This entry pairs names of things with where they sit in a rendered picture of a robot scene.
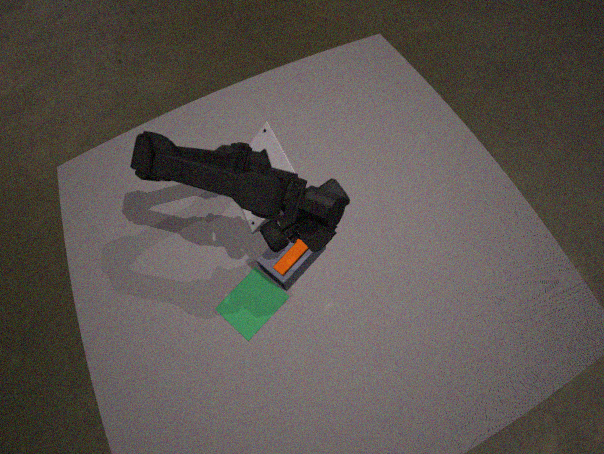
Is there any orange block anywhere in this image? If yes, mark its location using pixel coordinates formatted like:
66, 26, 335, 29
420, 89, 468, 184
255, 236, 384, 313
273, 239, 309, 276

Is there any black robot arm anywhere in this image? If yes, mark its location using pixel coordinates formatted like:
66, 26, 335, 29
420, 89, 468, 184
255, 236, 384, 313
130, 131, 346, 252

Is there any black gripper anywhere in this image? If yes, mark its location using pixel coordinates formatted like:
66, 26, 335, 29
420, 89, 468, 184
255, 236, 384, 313
260, 178, 350, 253

